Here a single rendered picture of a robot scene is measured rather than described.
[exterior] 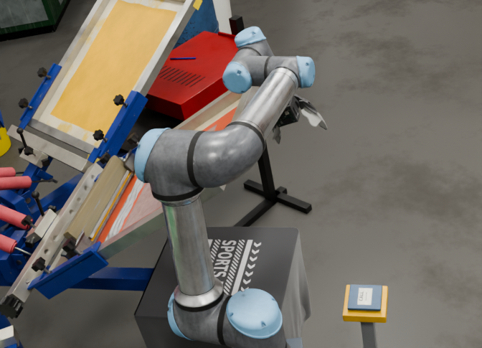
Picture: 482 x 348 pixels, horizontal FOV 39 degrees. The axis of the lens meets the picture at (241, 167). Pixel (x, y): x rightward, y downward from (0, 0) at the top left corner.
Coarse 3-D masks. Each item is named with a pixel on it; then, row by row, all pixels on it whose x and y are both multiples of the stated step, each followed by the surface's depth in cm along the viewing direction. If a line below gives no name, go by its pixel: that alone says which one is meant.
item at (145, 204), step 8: (136, 200) 221; (144, 200) 215; (152, 200) 209; (120, 208) 227; (136, 208) 215; (144, 208) 209; (152, 208) 204; (112, 216) 228; (128, 216) 215; (136, 216) 209; (144, 216) 204; (112, 224) 221; (128, 224) 209; (104, 232) 220; (104, 240) 214
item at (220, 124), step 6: (234, 108) 219; (228, 114) 219; (222, 120) 218; (228, 120) 214; (210, 126) 223; (216, 126) 218; (222, 126) 214; (132, 180) 243; (132, 186) 237; (144, 186) 227; (150, 186) 222; (126, 192) 236; (144, 192) 221; (120, 198) 236; (126, 198) 231; (120, 204) 230; (114, 210) 231
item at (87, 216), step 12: (108, 168) 236; (120, 168) 240; (108, 180) 233; (96, 192) 226; (108, 192) 230; (84, 204) 220; (96, 204) 223; (84, 216) 217; (96, 216) 221; (72, 228) 212; (84, 228) 215
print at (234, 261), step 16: (208, 240) 248; (224, 240) 247; (240, 240) 245; (256, 240) 244; (224, 256) 240; (240, 256) 238; (256, 256) 237; (224, 272) 234; (240, 272) 232; (224, 288) 227; (240, 288) 226
